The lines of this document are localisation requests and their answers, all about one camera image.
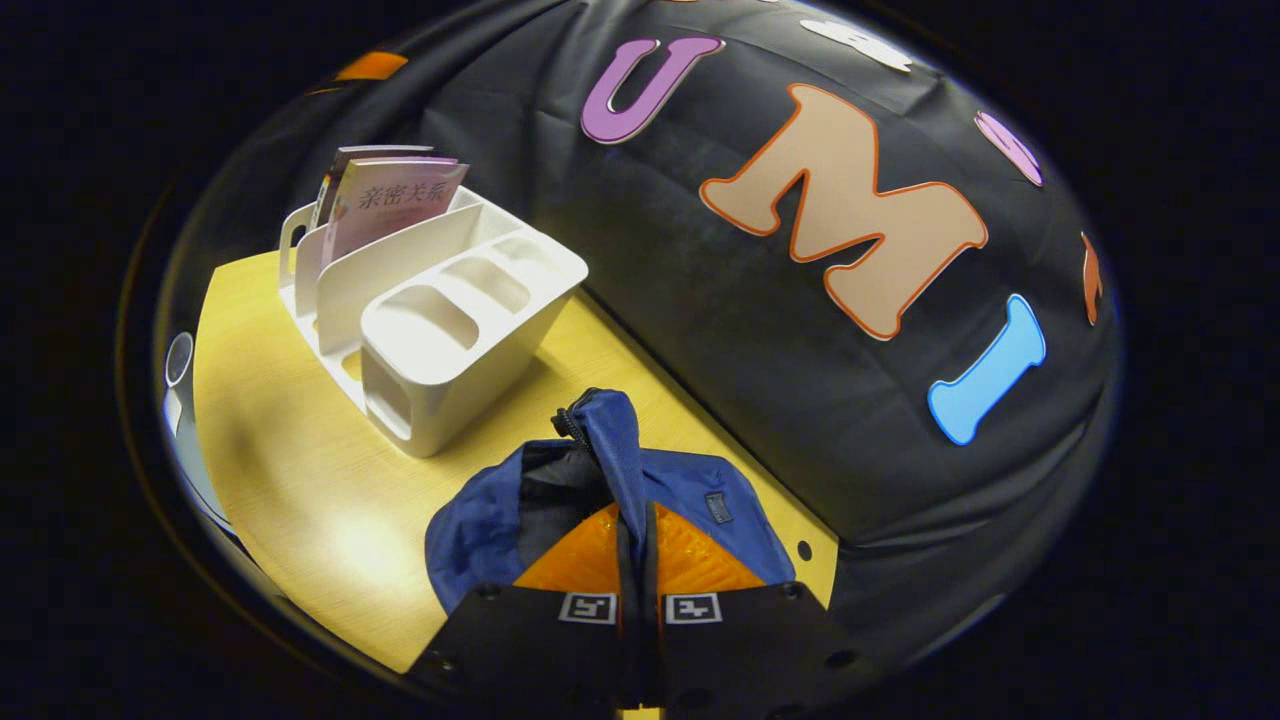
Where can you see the blue schoolbag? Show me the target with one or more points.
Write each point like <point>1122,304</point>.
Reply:
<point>470,540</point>

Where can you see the white paper cup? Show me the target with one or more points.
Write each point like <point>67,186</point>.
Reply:
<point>178,358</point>

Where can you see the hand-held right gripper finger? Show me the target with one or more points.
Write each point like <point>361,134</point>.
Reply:
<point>650,570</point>
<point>628,560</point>

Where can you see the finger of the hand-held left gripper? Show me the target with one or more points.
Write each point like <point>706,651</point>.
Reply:
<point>372,66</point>

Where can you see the pink cover book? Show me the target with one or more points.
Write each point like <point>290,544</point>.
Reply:
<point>390,205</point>

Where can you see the black backdrop cloth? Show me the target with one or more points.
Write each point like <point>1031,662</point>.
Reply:
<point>700,330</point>

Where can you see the white plastic bookshelf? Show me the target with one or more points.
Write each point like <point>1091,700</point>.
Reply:
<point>470,350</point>

